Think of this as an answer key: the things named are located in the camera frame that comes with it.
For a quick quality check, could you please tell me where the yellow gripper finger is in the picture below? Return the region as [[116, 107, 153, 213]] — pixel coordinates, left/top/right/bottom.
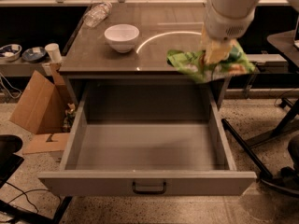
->
[[203, 39, 237, 64]]

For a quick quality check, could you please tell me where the green rice chip bag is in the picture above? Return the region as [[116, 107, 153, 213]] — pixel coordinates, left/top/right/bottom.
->
[[166, 41, 255, 83]]

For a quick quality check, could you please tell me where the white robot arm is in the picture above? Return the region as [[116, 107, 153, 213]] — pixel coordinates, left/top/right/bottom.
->
[[203, 0, 299, 64]]

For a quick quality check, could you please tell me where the grey cabinet with counter top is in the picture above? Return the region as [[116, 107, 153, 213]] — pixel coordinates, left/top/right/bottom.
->
[[60, 3, 227, 109]]

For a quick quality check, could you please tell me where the open grey drawer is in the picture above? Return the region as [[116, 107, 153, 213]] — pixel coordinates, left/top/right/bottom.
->
[[39, 82, 256, 196]]

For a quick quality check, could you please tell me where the white ceramic bowl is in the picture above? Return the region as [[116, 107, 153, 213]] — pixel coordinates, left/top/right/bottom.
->
[[104, 24, 139, 53]]

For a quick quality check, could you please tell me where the clear plastic water bottle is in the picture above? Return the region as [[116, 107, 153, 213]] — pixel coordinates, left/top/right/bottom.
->
[[83, 2, 112, 28]]

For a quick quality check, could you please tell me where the black metal stand leg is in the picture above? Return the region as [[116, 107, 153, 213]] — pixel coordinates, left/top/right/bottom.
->
[[221, 98, 299, 198]]

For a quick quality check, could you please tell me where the white paper cup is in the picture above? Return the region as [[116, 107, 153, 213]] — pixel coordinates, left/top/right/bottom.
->
[[45, 43, 63, 63]]

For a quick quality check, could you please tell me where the blue patterned bowl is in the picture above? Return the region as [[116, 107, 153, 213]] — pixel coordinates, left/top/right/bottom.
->
[[21, 47, 47, 63]]

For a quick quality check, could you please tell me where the brown cardboard box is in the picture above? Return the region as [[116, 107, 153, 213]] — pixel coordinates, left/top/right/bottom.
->
[[10, 63, 76, 155]]

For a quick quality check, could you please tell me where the blue white bowl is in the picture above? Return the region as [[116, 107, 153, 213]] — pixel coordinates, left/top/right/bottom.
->
[[0, 44, 21, 62]]

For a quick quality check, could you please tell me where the long grey shelf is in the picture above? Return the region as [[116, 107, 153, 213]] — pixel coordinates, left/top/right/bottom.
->
[[0, 58, 53, 77]]

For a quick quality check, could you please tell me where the black drawer handle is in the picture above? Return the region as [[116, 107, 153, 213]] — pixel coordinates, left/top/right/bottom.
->
[[132, 182, 167, 195]]

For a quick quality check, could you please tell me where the black floor cable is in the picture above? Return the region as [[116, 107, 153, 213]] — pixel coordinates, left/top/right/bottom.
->
[[5, 180, 64, 215]]

